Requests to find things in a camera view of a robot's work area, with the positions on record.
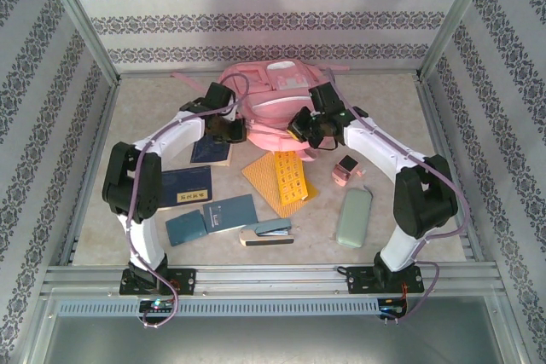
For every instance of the pink backpack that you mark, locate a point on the pink backpack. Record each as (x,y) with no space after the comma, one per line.
(273,99)

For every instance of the navy patterned book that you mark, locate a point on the navy patterned book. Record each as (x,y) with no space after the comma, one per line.
(209,153)

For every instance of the pink pencil sharpener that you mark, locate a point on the pink pencil sharpener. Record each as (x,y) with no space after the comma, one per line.
(343,174)

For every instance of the yellow grid card sheet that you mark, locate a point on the yellow grid card sheet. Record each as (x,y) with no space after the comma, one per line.
(290,176)

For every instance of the navy book with yellow label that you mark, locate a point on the navy book with yellow label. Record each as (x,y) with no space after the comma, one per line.
(183,185)

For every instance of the pale green pencil case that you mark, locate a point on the pale green pencil case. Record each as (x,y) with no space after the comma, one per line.
(354,219)

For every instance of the large teal notebook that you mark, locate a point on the large teal notebook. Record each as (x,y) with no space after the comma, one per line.
(230,210)

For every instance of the blue and cream stapler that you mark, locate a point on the blue and cream stapler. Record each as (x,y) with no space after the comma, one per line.
(268,227)

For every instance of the small teal notebook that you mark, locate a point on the small teal notebook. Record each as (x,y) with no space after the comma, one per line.
(185,227)

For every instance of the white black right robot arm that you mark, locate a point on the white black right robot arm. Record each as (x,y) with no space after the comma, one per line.
(375,142)

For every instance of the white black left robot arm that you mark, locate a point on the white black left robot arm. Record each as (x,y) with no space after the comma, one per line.
(179,129)

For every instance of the right controller board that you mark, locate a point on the right controller board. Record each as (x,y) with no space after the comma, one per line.
(390,308)

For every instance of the controller board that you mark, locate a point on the controller board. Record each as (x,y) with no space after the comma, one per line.
(155,305)
(390,308)

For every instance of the left controller board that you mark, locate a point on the left controller board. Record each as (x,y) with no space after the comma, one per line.
(155,305)

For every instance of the aluminium rear rail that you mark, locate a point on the aluminium rear rail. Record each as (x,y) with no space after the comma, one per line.
(384,73)

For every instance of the aluminium right side rail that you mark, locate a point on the aluminium right side rail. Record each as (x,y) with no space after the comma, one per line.
(439,125)

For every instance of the aluminium left side rail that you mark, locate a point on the aluminium left side rail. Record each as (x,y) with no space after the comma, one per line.
(93,168)

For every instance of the aluminium left rear post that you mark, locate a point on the aluminium left rear post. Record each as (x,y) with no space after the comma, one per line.
(84,19)

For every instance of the aluminium post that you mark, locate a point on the aluminium post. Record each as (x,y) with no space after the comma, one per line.
(455,19)
(84,19)

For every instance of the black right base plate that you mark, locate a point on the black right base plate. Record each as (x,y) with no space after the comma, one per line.
(358,281)

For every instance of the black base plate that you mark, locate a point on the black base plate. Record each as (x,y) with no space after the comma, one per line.
(183,281)
(358,281)

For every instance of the aluminium mounting rail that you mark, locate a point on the aluminium mounting rail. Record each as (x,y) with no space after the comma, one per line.
(273,281)

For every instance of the aluminium right rear post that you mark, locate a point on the aluminium right rear post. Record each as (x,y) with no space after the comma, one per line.
(455,19)

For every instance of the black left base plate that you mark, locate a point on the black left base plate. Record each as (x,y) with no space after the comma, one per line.
(183,281)

